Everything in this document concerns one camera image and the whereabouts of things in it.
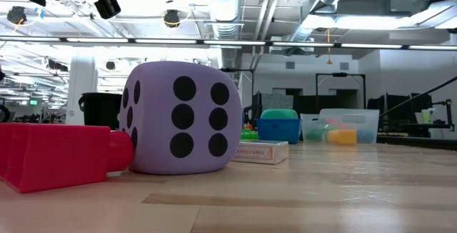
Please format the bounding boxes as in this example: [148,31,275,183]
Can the black monitors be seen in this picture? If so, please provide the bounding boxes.
[367,92,435,134]

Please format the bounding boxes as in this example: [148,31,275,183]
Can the silver round ventilation duct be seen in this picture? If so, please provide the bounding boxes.
[204,0,244,70]

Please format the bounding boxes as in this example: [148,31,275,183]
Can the dark green building block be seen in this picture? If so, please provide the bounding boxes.
[305,128,328,142]

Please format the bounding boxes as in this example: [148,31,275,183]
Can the clear plastic container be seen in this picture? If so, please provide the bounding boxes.
[299,108,381,145]

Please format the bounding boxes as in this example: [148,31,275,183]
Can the large red building block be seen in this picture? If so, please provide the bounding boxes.
[0,122,135,194]

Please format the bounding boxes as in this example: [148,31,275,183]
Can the black round bin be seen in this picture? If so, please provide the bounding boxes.
[78,92,123,130]

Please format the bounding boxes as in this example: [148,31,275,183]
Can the thin black slanted rod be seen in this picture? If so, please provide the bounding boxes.
[378,76,457,119]

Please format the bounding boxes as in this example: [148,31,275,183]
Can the white red playing card box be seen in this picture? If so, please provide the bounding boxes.
[231,139,290,165]

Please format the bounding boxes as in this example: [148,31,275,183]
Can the grey partition panel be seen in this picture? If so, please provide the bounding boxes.
[262,93,294,111]

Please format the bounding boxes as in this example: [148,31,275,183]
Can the long linear ceiling light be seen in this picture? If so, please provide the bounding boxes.
[0,36,457,51]

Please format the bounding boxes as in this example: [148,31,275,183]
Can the blue building block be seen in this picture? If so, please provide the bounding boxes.
[356,129,375,144]

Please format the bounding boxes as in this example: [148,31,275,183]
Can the orange building block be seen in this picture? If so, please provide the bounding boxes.
[326,129,358,146]

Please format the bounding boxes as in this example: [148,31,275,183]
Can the thin black station frame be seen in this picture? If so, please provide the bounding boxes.
[315,72,367,109]
[219,67,256,112]

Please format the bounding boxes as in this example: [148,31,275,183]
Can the long green building block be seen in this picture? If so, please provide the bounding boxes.
[241,128,260,142]

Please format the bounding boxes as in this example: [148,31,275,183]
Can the purple foam die black dots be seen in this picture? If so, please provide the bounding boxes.
[119,60,243,176]

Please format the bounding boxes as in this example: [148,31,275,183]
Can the teal foam die black dots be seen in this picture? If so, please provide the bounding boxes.
[260,109,299,121]

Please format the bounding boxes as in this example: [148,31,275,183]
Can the white building column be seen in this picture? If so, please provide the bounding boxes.
[65,52,99,126]

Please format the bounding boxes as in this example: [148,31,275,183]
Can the black round ceiling fixture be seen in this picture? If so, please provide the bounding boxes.
[6,6,28,25]
[163,9,181,29]

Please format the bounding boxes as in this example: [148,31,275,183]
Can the blue plastic basket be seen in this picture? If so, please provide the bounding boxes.
[256,118,302,144]

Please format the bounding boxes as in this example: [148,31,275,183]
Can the small red building block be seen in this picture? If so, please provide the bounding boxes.
[326,116,353,131]

